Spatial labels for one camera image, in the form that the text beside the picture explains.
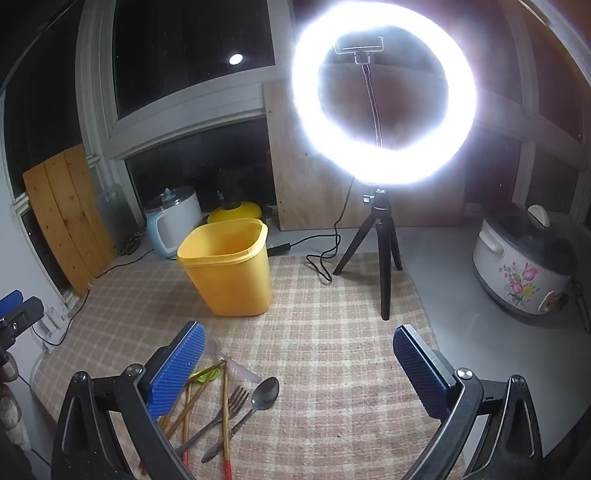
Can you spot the yellow pot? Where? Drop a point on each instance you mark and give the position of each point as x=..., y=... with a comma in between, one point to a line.
x=244, y=212

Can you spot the metal fork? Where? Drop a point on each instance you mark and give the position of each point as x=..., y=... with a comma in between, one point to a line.
x=235, y=399

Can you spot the grey plastic cutting board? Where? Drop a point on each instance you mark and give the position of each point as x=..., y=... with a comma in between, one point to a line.
x=115, y=217

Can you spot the checked pink cloth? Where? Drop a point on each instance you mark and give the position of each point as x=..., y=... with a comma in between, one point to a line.
x=323, y=346

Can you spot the white power strip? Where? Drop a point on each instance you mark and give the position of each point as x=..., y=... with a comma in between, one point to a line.
x=51, y=330

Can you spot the metal spoon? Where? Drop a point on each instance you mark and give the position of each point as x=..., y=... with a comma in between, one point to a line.
x=265, y=392

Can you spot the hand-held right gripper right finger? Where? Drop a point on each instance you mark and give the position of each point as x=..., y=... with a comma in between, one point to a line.
x=420, y=374

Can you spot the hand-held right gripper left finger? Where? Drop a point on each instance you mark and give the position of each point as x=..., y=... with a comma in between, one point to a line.
x=178, y=369

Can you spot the black power adapter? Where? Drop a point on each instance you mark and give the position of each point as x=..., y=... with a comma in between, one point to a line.
x=279, y=249

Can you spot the plywood board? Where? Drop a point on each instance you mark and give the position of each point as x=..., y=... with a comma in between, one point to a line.
x=304, y=194

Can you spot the white and blue kettle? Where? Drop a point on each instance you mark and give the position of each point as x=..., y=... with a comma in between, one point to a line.
x=178, y=221

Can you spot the green plastic utensil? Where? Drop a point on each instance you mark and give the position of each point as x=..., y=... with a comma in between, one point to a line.
x=203, y=376

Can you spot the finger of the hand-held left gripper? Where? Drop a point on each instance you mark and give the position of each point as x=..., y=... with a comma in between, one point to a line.
x=23, y=316
x=11, y=299

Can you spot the phone holder with gooseneck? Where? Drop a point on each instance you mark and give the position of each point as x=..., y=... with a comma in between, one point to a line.
x=359, y=57

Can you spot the floral white rice cooker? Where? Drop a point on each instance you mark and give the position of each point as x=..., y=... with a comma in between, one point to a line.
x=508, y=258

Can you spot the yellow plastic container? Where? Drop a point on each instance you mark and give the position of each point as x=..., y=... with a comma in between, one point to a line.
x=231, y=286

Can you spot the pine plank board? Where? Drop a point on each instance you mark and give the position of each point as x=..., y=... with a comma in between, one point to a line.
x=69, y=217

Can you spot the white window frame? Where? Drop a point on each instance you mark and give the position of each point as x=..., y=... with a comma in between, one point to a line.
x=184, y=110

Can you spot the clear plastic spoon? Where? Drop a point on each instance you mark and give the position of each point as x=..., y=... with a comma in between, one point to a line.
x=240, y=369

